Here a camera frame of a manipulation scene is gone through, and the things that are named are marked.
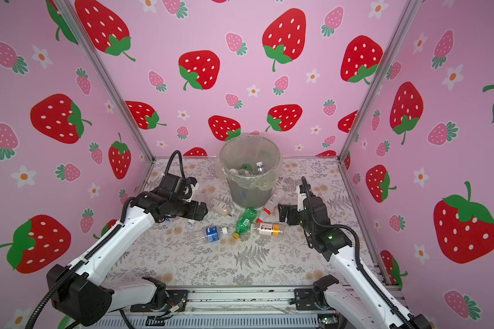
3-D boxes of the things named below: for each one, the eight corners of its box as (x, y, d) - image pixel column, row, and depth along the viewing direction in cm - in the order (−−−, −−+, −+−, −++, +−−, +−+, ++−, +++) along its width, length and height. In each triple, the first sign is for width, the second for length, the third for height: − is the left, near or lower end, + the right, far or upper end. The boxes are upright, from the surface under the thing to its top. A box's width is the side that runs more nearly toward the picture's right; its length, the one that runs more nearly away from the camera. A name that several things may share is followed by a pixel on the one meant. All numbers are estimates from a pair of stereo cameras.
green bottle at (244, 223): (230, 236, 90) (229, 232, 87) (248, 209, 99) (248, 205, 96) (240, 242, 88) (240, 239, 85) (258, 214, 97) (258, 210, 94)
